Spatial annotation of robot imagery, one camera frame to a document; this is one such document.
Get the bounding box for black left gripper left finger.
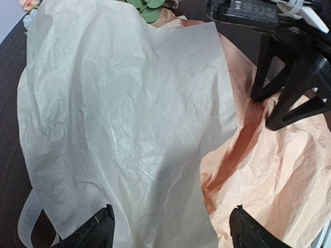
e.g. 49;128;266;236
53;204;115;248

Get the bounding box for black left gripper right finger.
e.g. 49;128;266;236
229;205;290;248

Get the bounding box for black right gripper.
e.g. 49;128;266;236
250;18;330;131

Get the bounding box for pink tissue paper sheet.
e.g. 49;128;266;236
152;7;331;248

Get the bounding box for white ribbon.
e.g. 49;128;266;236
18;188;62;248

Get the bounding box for beige pink wrapping paper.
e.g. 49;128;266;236
18;1;237;247

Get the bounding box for flower bunch pink blue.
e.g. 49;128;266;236
19;0;180;23

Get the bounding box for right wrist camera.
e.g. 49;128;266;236
206;0;329;33

